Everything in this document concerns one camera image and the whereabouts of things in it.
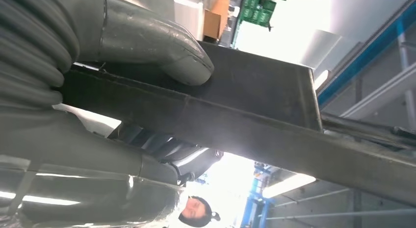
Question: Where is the blue steel beam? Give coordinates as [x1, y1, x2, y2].
[316, 0, 416, 107]

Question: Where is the brown cardboard box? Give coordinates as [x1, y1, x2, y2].
[203, 0, 231, 40]

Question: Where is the blue steel frame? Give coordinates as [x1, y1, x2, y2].
[240, 161, 277, 228]

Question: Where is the ceiling light panel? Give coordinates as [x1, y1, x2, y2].
[261, 174, 316, 199]

